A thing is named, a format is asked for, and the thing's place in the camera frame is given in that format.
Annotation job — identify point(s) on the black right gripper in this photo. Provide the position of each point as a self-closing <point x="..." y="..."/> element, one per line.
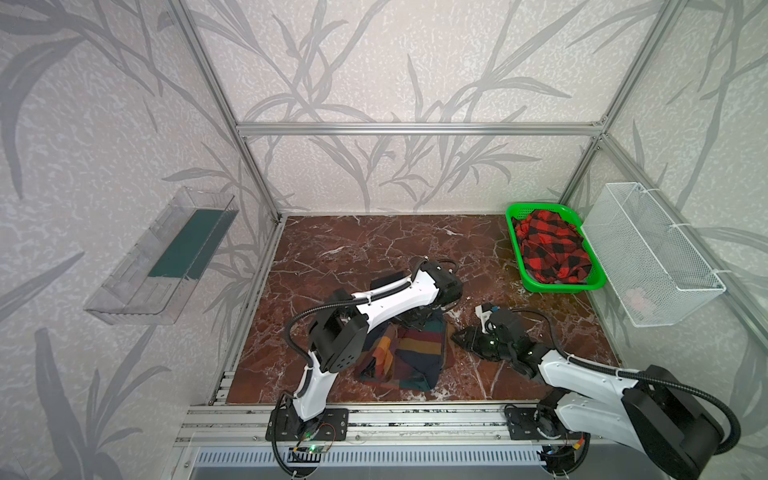
<point x="483" y="334"/>

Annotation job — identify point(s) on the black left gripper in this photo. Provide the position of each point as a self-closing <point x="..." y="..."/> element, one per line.
<point x="421" y="315"/>

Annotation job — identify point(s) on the multicolour plaid shirt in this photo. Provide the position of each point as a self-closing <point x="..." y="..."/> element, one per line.
<point x="405" y="358"/>

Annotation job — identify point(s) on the green plastic basket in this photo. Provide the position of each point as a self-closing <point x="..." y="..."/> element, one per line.
<point x="595" y="280"/>

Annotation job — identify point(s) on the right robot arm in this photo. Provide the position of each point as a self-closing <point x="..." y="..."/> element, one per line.
<point x="678" y="427"/>

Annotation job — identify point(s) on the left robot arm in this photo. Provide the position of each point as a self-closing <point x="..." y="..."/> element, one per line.
<point x="330" y="337"/>

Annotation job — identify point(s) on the red black plaid shirt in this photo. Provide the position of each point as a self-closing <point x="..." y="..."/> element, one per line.
<point x="552" y="249"/>

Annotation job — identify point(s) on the pink object in basket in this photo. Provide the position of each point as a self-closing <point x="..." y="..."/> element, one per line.
<point x="638" y="300"/>

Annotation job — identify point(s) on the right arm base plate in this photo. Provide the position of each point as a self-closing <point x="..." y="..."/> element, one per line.
<point x="531" y="422"/>

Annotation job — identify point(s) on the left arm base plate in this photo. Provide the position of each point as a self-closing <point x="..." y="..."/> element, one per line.
<point x="285" y="425"/>

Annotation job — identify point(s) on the white wire mesh basket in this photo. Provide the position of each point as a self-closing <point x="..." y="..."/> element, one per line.
<point x="640" y="246"/>

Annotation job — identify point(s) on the aluminium front rail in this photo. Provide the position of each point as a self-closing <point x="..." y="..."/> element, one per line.
<point x="403" y="423"/>

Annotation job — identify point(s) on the clear plastic wall bin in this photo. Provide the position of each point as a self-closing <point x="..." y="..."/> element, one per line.
<point x="157" y="277"/>

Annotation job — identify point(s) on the aluminium frame bars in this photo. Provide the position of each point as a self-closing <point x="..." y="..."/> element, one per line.
<point x="599" y="132"/>

